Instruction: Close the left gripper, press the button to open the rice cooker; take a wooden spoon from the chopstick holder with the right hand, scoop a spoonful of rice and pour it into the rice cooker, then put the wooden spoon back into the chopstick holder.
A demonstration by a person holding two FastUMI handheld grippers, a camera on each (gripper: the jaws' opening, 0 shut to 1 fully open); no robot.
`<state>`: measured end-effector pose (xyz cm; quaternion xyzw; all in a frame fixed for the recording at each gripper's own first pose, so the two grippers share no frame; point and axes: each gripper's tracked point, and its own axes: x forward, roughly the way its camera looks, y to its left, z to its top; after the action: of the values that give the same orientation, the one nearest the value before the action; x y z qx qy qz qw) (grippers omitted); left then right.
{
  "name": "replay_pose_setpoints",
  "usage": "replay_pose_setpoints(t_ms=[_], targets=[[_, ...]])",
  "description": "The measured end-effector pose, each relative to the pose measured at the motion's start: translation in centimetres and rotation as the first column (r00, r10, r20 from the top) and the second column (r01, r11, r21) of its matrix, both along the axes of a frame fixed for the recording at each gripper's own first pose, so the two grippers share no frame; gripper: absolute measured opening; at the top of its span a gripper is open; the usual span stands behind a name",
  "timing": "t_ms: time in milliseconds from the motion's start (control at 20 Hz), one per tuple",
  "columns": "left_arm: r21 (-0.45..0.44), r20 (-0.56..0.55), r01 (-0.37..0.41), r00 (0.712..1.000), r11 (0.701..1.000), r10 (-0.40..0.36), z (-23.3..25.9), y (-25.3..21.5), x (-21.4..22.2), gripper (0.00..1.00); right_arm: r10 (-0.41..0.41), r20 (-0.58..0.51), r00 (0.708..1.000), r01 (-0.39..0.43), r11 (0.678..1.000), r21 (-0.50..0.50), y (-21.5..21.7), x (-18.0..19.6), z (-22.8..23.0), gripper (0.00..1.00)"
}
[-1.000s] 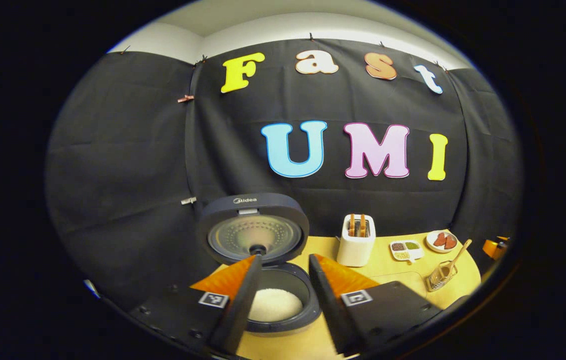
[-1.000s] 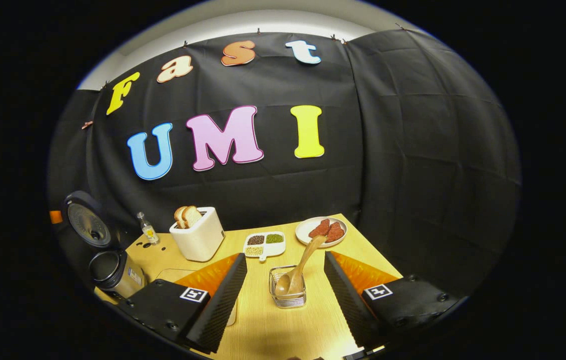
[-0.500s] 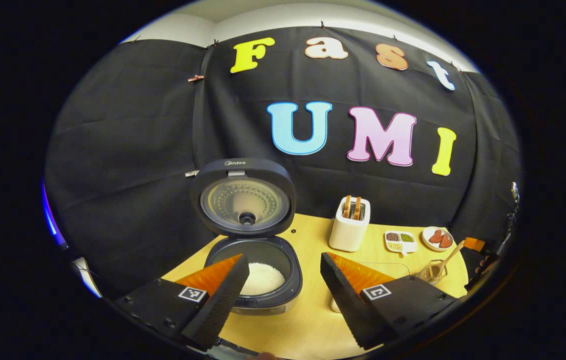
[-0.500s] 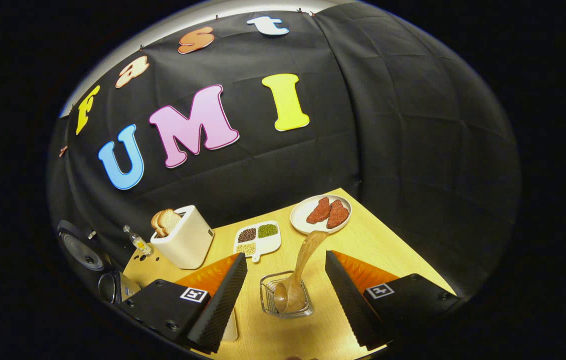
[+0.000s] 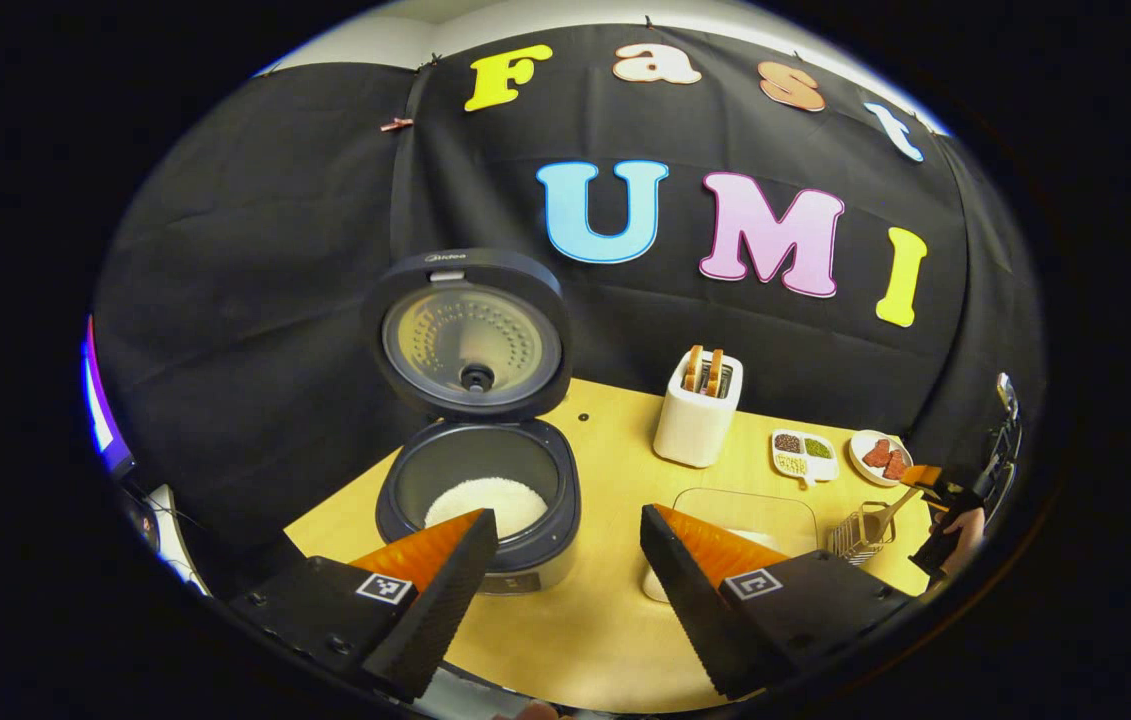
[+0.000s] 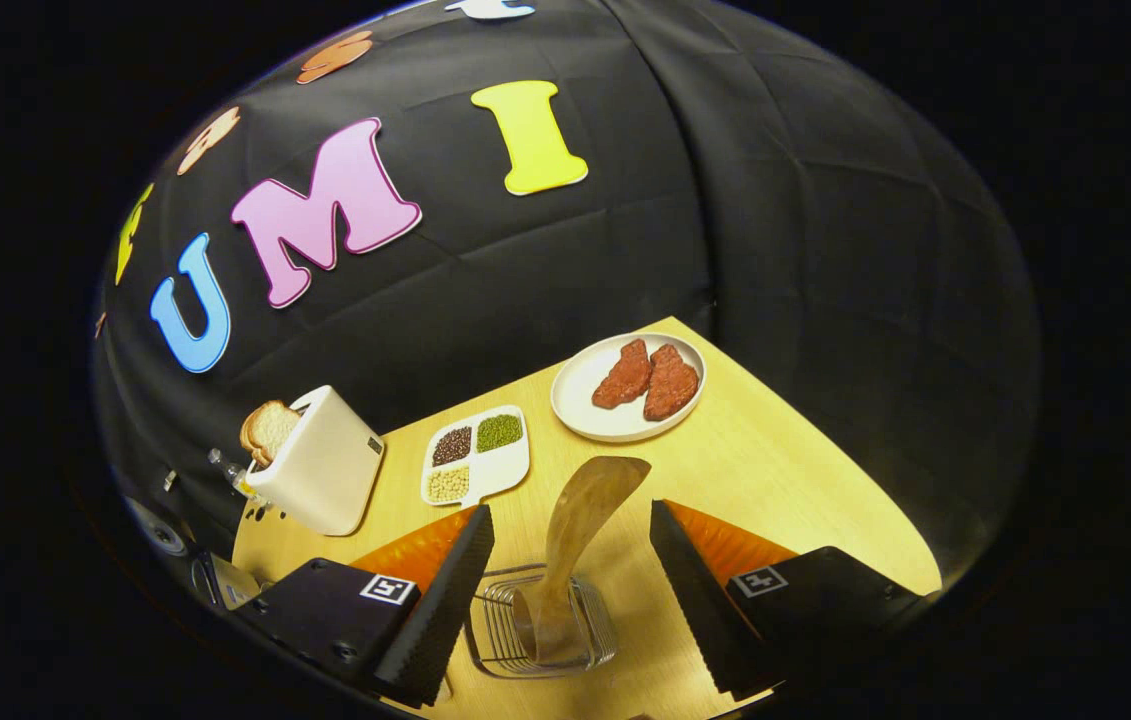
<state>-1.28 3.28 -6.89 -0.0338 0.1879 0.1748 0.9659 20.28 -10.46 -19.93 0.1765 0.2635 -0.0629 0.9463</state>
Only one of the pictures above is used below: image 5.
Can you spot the toasted bread slice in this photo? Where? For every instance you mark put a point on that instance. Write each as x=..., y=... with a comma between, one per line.
x=693, y=368
x=714, y=372

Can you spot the white rice box clear lid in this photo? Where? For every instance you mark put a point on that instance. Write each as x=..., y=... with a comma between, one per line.
x=765, y=520

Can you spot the dark grey rice cooker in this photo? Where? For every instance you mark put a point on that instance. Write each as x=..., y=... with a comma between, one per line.
x=470, y=340

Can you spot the white toaster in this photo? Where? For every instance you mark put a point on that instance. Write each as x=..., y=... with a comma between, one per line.
x=693, y=430

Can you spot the red meat slice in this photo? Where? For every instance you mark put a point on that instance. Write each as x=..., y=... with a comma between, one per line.
x=895, y=465
x=876, y=453

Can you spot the white rice heap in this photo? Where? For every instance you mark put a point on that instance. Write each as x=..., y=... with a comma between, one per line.
x=500, y=500

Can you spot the black backdrop cloth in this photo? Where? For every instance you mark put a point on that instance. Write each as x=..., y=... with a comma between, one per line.
x=255, y=250

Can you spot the copper backdrop clip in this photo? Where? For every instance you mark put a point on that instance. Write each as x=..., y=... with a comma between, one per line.
x=395, y=124

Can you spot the white divided dish of beans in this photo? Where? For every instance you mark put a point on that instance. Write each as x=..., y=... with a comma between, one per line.
x=805, y=455

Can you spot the blue lit screen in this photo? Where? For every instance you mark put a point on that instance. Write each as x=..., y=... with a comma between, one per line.
x=103, y=410

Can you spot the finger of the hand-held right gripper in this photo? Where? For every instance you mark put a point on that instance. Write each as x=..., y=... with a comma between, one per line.
x=923, y=477

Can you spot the white round plate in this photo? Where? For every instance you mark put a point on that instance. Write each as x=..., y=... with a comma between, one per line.
x=860, y=460

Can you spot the wooden spoon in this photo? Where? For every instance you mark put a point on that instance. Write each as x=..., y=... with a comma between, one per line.
x=890, y=510

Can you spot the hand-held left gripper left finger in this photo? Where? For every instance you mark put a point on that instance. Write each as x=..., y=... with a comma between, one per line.
x=445, y=600

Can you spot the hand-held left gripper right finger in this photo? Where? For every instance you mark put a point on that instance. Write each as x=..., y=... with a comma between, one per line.
x=685, y=600

